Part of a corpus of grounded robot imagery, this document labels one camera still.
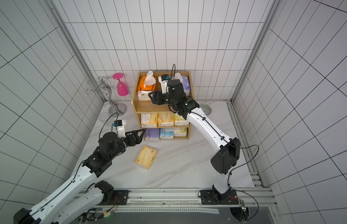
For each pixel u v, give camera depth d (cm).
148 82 75
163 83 65
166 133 92
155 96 65
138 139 66
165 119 80
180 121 80
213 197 65
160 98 64
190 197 74
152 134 91
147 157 83
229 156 44
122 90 104
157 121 81
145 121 79
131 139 65
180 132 92
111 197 69
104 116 103
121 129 66
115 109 113
